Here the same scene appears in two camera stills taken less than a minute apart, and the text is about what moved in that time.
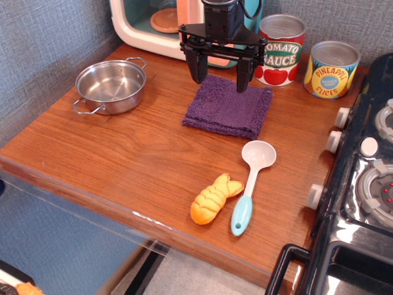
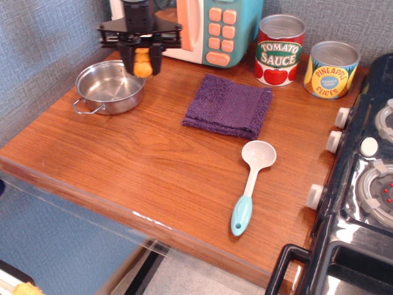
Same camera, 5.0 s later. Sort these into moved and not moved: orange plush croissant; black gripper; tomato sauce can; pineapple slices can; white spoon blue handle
Moved: orange plush croissant; black gripper
Not moved: pineapple slices can; white spoon blue handle; tomato sauce can
